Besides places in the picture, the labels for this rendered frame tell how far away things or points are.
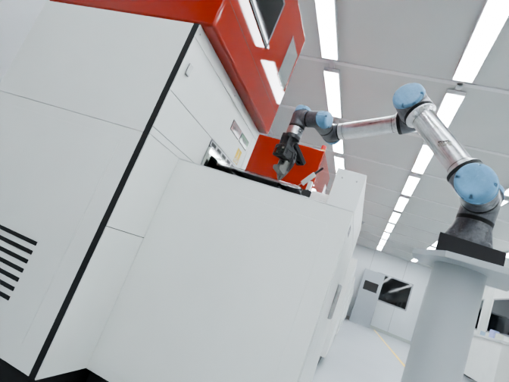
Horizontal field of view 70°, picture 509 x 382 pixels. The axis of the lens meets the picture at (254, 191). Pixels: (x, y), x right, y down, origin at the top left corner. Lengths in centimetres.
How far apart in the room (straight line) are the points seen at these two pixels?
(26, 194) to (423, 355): 134
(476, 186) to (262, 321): 76
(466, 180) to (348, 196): 36
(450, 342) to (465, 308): 11
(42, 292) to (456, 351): 123
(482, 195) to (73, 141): 128
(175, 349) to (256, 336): 25
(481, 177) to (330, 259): 53
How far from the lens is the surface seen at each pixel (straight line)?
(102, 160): 121
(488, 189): 129
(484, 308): 991
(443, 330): 133
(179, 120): 127
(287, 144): 163
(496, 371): 777
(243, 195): 118
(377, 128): 167
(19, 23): 267
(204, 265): 118
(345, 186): 120
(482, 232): 139
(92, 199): 119
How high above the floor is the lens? 57
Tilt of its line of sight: 11 degrees up
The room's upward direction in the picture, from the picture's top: 21 degrees clockwise
